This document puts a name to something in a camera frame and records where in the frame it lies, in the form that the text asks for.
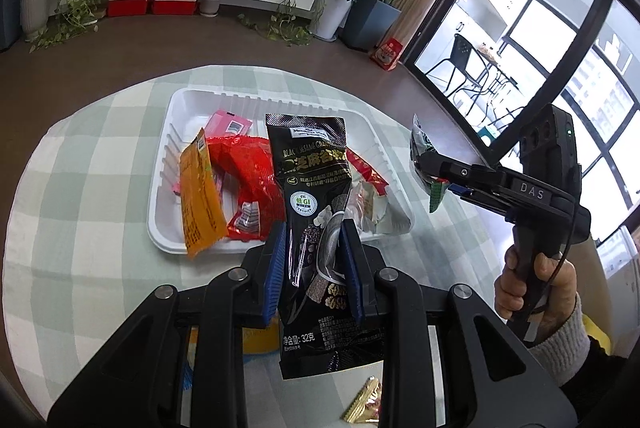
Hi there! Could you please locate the black snack packet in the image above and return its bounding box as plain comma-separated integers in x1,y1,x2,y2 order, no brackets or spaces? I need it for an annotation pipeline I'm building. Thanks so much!
265,113,388,380

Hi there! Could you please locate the black chair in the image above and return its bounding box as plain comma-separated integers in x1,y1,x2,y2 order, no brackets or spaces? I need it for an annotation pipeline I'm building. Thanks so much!
425,33,493,99

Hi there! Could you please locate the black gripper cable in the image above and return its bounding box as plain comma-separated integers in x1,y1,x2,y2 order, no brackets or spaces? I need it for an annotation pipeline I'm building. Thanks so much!
530,168,583,316

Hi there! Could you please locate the white plastic tray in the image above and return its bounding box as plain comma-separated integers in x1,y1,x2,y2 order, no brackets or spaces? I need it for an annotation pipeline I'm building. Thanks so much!
147,88,416,256

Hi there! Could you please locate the beige snack packet red label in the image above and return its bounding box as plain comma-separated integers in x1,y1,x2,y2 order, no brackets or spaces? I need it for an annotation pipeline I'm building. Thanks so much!
345,147,413,236

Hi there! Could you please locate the red storage box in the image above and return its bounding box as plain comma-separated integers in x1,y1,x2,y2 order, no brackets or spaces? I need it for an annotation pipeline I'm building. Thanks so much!
106,0,150,18
151,0,197,16

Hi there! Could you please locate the balcony table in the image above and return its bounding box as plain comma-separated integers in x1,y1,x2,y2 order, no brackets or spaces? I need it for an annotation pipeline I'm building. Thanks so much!
475,43,526,119

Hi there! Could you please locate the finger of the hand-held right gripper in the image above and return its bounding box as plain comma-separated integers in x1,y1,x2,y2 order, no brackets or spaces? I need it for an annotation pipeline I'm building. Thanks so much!
427,152,502,192
447,183,512,222

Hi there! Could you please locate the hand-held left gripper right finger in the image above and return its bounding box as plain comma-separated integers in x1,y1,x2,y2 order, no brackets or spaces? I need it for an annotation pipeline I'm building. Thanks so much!
340,218,581,428

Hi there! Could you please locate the black window frame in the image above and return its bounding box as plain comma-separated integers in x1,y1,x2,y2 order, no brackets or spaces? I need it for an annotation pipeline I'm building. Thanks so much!
402,0,640,259

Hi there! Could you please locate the person's right forearm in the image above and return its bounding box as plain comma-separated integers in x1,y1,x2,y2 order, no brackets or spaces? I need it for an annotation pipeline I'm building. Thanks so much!
527,295,598,388

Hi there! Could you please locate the red gift bag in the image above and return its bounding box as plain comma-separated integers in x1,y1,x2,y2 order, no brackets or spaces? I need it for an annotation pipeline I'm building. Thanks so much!
370,37,405,70

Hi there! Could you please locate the person's right hand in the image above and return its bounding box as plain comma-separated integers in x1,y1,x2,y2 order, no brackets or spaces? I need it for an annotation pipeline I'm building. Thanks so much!
494,245,583,349

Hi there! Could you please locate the pink cartoon snack packet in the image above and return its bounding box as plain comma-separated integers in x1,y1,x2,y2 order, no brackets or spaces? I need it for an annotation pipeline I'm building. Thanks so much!
205,109,252,139

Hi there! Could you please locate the orange snack packet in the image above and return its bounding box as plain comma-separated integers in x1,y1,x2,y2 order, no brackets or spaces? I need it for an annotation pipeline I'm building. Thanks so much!
179,128,229,258

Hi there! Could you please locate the green snack packet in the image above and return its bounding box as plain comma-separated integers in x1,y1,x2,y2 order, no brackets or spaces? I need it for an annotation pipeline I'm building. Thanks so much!
409,113,451,214

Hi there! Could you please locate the gold snack packet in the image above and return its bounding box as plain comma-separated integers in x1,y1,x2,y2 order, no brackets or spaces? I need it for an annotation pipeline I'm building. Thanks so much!
341,375,383,424

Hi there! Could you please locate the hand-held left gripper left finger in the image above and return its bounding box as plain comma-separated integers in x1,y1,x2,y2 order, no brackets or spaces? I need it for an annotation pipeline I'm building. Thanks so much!
47,221,288,428

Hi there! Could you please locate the yellow snack packet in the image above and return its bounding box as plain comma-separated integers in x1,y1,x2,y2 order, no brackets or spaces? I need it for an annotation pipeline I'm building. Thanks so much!
242,325,281,356

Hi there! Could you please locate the green checked tablecloth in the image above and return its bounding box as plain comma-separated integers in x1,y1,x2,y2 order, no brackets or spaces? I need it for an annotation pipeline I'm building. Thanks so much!
2,64,516,414

